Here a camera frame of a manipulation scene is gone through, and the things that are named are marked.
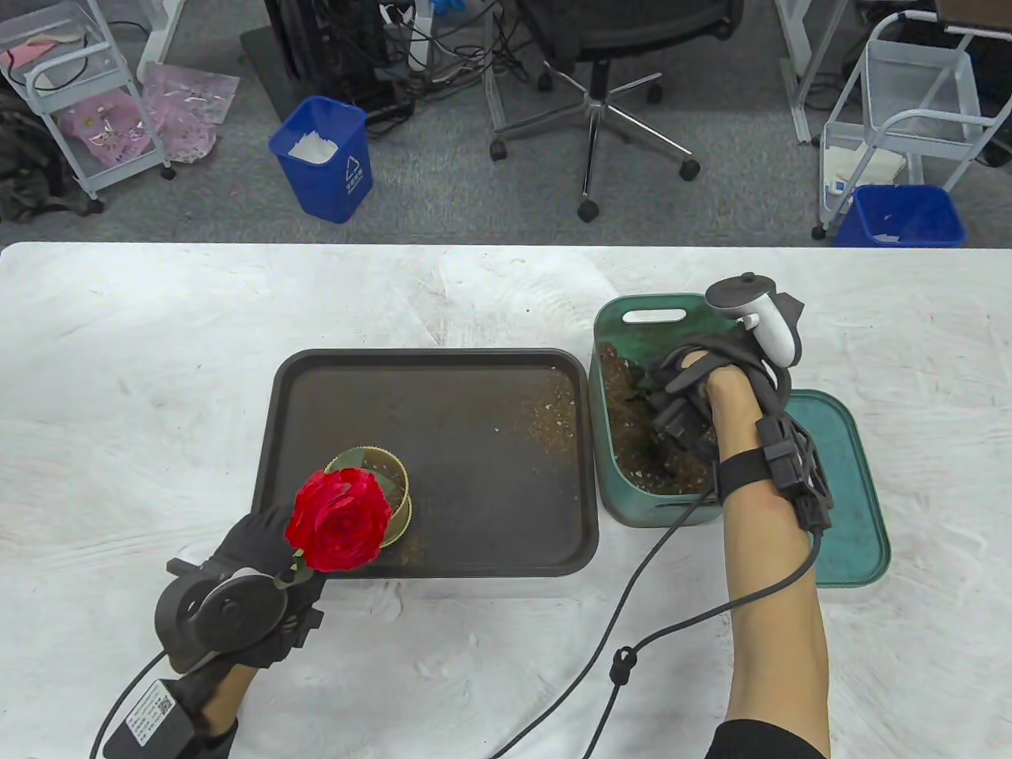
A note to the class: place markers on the blue bin with white symbol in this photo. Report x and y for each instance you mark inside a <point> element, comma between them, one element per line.
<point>324,174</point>

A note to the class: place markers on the pink plastic bag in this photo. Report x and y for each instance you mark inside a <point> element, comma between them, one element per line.
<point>103,130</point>
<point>190,111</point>

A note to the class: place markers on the black office chair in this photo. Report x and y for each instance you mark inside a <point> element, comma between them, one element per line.
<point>593,95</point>

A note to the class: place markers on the brown potting mix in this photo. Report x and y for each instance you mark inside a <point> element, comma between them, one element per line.
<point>624,427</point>

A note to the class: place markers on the plain blue bin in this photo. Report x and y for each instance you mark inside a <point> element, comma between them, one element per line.
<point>901,217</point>

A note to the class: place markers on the black backpack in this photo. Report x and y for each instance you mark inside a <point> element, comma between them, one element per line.
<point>28,166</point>

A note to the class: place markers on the yellow ribbed flower pot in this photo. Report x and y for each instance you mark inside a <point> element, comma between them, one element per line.
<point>403,498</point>

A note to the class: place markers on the white desk leg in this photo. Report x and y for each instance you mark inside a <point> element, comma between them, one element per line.
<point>800,71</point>

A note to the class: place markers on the person's right hand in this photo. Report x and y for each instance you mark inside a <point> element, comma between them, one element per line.
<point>735,356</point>

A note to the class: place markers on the black left wrist camera module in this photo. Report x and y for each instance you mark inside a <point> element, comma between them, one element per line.
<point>150,715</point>

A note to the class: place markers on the dark brown plastic tray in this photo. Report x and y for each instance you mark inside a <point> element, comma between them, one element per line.
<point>474,490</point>

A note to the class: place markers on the person's left hand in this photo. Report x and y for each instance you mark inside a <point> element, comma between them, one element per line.
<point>253,549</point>

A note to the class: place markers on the scattered potting mix crumbs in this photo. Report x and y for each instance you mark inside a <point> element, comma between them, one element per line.
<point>553,419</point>

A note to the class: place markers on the black right wrist camera module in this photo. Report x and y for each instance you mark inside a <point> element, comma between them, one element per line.
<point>791,466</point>

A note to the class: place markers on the red artificial rose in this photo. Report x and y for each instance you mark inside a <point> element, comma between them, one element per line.
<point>336,522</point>

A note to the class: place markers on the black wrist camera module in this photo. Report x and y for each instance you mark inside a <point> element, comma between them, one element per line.
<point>791,466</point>
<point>150,715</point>

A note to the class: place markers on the black sleeve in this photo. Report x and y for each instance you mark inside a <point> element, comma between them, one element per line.
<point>767,743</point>

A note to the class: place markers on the person's right forearm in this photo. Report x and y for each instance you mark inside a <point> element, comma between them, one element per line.
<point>775,632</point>

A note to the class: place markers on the green plastic bin lid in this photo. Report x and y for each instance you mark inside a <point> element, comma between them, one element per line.
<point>854,490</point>

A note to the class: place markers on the white metal trolley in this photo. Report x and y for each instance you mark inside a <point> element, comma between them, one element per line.
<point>917,103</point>
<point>55,87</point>

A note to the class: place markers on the person's left forearm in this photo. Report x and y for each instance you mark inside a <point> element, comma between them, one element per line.
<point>229,696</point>

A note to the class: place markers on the black computer tower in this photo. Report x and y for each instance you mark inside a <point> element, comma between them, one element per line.
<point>324,39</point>

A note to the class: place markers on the green plastic storage bin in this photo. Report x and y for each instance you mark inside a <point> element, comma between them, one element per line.
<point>624,324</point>

